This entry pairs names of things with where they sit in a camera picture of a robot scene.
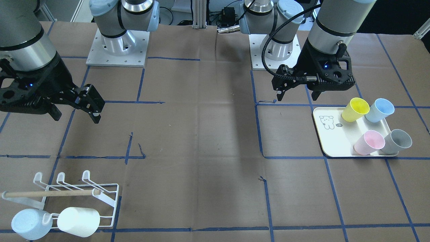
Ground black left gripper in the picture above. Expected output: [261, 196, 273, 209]
[271, 40, 348, 101]

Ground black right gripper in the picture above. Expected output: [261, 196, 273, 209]
[1, 54, 105, 124]

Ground cream white plastic cup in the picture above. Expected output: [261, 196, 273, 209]
[57, 207, 101, 237]

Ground light blue plastic cup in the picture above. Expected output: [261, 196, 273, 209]
[11, 209, 53, 240]

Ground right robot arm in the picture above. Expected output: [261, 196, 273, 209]
[0, 0, 160, 124]

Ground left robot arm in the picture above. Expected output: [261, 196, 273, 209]
[238, 0, 375, 101]

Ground yellow plastic cup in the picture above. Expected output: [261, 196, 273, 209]
[341, 97, 370, 122]

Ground light blue cup at tray edge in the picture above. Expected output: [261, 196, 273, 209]
[364, 98, 395, 123]

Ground pink plastic cup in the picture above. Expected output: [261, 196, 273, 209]
[353, 130, 385, 155]

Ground grey plastic cup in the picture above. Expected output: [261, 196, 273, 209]
[381, 129, 413, 155]

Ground cream plastic tray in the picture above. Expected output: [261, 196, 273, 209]
[313, 107, 391, 158]

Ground black braided cable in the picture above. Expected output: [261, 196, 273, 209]
[261, 3, 323, 81]

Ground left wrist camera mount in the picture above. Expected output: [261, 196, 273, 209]
[306, 53, 356, 92]

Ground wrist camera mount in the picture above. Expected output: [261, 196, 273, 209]
[0, 73, 52, 115]
[306, 53, 356, 92]

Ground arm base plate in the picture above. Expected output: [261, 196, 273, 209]
[249, 34, 301, 71]
[86, 30, 149, 67]

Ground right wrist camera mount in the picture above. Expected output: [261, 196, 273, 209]
[0, 73, 52, 115]

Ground white wire cup rack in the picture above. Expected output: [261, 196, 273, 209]
[1, 170, 119, 231]

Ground aluminium frame post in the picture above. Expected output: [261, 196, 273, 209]
[190, 0, 209, 29]

